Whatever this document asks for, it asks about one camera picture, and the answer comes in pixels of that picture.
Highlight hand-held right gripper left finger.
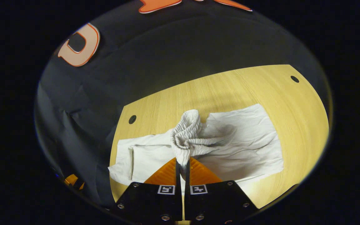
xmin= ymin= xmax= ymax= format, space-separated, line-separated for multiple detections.
xmin=111 ymin=157 xmax=183 ymax=222

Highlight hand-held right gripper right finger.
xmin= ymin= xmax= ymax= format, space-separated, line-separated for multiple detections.
xmin=185 ymin=157 xmax=259 ymax=222

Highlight white jeans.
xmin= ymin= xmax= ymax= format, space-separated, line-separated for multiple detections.
xmin=108 ymin=104 xmax=284 ymax=193

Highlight black backdrop cloth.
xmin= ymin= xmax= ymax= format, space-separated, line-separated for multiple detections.
xmin=35 ymin=0 xmax=324 ymax=208

